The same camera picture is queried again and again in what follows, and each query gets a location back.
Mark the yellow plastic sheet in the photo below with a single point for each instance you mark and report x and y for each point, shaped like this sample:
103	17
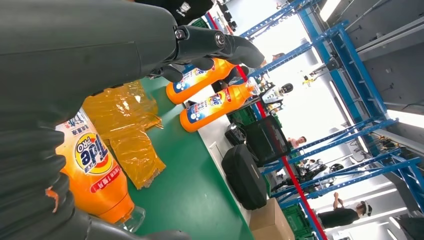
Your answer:
132	149

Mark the blue metal frame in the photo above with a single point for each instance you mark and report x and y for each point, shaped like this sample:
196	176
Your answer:
351	59

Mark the background person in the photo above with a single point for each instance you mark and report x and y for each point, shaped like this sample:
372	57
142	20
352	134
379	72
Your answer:
296	141
338	217

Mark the brown cardboard box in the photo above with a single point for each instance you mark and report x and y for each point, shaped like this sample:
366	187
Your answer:
268	222

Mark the tablet in blue case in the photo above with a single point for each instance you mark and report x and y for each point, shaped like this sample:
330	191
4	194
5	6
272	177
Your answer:
265	139

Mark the green plastic crate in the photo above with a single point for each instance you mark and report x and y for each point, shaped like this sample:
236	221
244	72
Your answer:
243	116
296	222

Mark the orange detergent bottle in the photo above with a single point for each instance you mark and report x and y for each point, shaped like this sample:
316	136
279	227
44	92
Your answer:
205	79
215	107
96	172

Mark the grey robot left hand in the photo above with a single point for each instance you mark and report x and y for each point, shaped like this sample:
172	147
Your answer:
82	46

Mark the white humanoid robot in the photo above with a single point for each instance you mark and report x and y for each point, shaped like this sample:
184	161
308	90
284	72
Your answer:
275	94

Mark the white table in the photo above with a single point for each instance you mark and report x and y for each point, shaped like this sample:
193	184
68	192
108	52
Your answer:
215	139

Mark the red horizontal bar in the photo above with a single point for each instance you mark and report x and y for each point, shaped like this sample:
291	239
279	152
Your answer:
298	188

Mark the black carrying case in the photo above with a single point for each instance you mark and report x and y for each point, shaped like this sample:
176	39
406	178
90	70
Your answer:
245	179

